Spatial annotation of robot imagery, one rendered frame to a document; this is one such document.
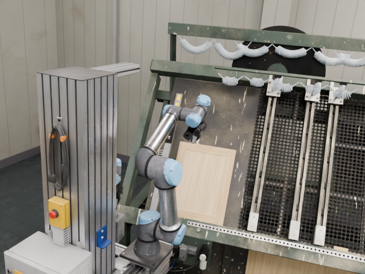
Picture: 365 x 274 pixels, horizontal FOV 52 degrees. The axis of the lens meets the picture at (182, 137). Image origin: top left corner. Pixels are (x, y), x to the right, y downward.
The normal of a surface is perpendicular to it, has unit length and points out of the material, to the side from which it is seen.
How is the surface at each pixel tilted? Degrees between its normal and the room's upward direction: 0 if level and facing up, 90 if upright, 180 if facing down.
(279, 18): 90
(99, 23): 90
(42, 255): 0
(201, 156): 55
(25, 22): 90
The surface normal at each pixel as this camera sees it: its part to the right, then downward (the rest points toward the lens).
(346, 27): -0.44, 0.26
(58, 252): 0.07, -0.94
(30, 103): 0.90, 0.20
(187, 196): -0.18, -0.29
